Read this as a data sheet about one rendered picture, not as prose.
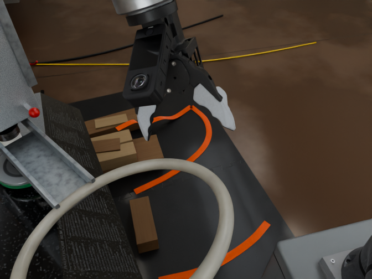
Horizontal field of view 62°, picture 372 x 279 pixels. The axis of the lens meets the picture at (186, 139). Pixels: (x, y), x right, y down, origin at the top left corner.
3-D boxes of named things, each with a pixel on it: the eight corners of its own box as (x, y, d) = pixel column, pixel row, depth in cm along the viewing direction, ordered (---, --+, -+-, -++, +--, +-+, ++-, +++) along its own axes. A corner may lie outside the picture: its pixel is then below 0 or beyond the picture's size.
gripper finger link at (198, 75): (229, 89, 45) (181, 49, 43) (228, 94, 43) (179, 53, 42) (208, 110, 47) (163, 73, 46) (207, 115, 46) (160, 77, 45)
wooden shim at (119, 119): (96, 129, 240) (95, 128, 239) (94, 120, 246) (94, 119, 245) (128, 123, 245) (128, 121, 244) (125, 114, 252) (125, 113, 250)
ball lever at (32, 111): (21, 110, 99) (17, 102, 97) (31, 105, 101) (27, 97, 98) (34, 121, 95) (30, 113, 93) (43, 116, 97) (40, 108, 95)
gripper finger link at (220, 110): (249, 103, 50) (206, 66, 48) (246, 122, 45) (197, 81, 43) (236, 115, 52) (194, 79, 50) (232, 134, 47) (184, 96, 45)
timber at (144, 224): (159, 248, 184) (158, 239, 175) (139, 253, 182) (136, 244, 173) (149, 206, 204) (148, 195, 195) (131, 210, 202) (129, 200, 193)
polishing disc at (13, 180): (45, 185, 114) (44, 183, 113) (-14, 186, 114) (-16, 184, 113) (60, 143, 129) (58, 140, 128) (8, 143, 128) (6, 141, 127)
